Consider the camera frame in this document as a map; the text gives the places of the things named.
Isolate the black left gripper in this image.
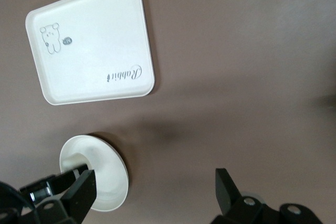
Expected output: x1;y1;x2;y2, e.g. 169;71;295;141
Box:
0;164;89;209

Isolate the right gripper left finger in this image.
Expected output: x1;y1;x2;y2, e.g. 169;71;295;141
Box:
60;170;97;224

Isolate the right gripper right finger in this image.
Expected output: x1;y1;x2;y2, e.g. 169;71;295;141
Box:
215;168;244;216

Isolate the round cream plate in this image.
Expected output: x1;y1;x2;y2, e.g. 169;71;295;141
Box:
59;134;129;212

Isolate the cream rabbit print tray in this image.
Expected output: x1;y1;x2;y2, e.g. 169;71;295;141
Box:
25;0;156;106

